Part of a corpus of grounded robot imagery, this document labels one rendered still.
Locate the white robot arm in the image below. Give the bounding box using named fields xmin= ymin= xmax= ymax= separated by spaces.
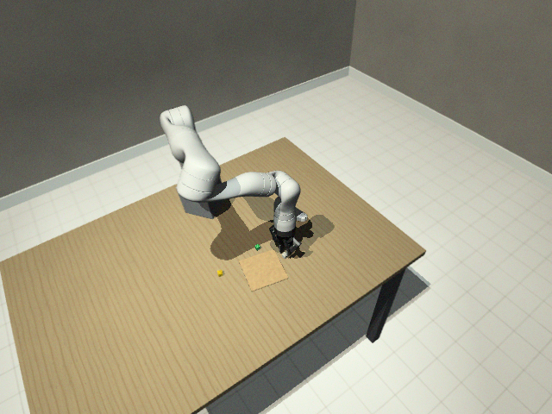
xmin=160 ymin=105 xmax=307 ymax=232

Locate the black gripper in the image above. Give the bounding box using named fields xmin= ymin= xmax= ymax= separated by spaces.
xmin=269 ymin=225 xmax=302 ymax=257

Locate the tan square mat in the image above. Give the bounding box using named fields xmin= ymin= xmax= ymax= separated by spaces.
xmin=239 ymin=249 xmax=289 ymax=292

